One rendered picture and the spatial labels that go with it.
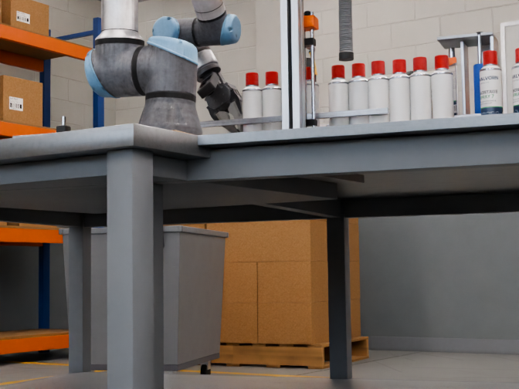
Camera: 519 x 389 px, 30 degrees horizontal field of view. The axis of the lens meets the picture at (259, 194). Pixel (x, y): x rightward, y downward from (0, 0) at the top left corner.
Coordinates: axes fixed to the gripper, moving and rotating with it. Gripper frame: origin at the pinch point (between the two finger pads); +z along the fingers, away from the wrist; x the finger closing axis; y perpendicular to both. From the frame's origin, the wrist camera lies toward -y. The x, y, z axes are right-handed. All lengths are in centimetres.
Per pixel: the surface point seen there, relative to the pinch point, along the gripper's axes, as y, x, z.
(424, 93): -2.2, -45.3, 19.2
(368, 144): -61, -36, 37
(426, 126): -65, -47, 41
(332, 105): -1.9, -24.7, 8.8
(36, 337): 330, 283, -74
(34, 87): 336, 203, -227
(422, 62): -1, -49, 12
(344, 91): -1.1, -29.0, 7.3
